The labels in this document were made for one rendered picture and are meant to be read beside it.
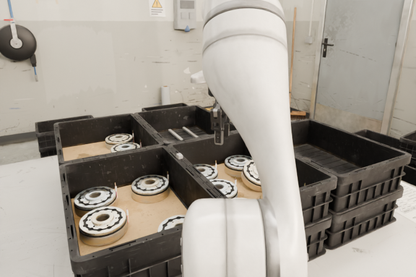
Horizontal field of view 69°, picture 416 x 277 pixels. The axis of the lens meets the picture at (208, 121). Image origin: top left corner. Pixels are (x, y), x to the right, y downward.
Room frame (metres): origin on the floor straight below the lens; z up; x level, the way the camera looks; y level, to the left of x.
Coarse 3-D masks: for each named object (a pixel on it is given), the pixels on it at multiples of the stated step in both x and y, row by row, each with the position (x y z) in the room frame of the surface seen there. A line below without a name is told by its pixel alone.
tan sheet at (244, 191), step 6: (222, 168) 0.91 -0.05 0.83; (222, 174) 0.86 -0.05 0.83; (228, 180) 0.83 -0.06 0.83; (234, 180) 0.83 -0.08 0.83; (240, 180) 0.83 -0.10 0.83; (240, 186) 0.79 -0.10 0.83; (246, 186) 0.79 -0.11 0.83; (240, 192) 0.76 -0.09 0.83; (246, 192) 0.76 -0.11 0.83; (252, 192) 0.76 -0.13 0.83; (258, 192) 0.76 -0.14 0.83; (252, 198) 0.73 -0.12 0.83; (258, 198) 0.73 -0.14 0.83
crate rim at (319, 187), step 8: (176, 144) 0.87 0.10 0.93; (184, 144) 0.88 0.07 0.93; (176, 152) 0.82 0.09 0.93; (184, 160) 0.76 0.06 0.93; (304, 160) 0.76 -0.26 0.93; (192, 168) 0.71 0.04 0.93; (312, 168) 0.72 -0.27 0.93; (320, 168) 0.71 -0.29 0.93; (200, 176) 0.66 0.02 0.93; (328, 176) 0.67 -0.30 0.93; (208, 184) 0.63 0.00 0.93; (312, 184) 0.63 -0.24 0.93; (320, 184) 0.63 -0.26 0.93; (328, 184) 0.64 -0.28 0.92; (336, 184) 0.65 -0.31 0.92; (216, 192) 0.59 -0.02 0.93; (304, 192) 0.60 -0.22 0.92; (312, 192) 0.61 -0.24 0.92; (320, 192) 0.62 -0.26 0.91
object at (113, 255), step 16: (80, 160) 0.76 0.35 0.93; (96, 160) 0.76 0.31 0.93; (176, 160) 0.76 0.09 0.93; (64, 176) 0.69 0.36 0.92; (192, 176) 0.66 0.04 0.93; (64, 192) 0.59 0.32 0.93; (208, 192) 0.59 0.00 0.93; (64, 208) 0.53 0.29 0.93; (144, 240) 0.44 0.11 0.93; (160, 240) 0.44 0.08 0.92; (176, 240) 0.46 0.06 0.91; (80, 256) 0.40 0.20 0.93; (96, 256) 0.40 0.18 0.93; (112, 256) 0.41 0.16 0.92; (128, 256) 0.42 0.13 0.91; (80, 272) 0.38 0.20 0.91
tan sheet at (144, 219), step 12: (120, 192) 0.76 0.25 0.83; (72, 204) 0.70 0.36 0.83; (120, 204) 0.70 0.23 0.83; (132, 204) 0.70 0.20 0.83; (144, 204) 0.70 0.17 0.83; (156, 204) 0.70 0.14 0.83; (168, 204) 0.70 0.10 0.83; (180, 204) 0.70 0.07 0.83; (132, 216) 0.64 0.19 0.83; (144, 216) 0.64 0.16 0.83; (156, 216) 0.64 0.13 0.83; (168, 216) 0.64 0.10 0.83; (132, 228) 0.60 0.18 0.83; (144, 228) 0.60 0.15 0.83; (156, 228) 0.60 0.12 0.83; (120, 240) 0.56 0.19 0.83; (84, 252) 0.52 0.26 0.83
